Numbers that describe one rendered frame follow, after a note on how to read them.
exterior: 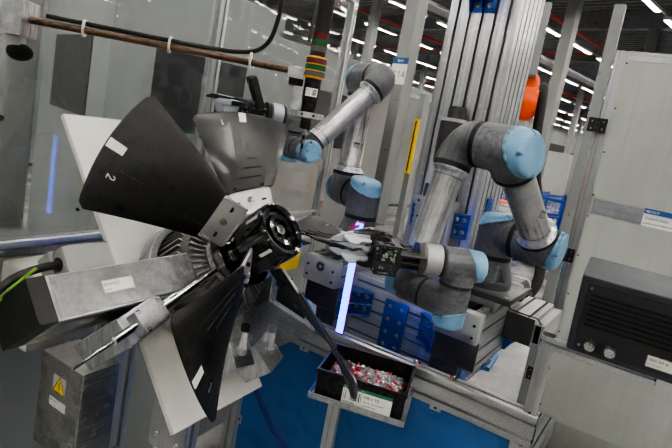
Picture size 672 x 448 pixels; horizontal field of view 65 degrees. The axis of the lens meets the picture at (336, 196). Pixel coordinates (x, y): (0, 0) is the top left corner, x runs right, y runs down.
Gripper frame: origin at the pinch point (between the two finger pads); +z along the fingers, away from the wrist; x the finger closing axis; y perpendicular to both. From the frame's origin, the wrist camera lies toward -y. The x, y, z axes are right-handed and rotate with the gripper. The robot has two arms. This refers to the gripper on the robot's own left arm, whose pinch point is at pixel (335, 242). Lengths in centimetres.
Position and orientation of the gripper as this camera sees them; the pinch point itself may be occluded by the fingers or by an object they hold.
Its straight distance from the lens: 120.6
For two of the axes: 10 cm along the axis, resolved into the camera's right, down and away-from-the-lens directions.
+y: 0.8, 2.6, -9.6
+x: -1.8, 9.5, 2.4
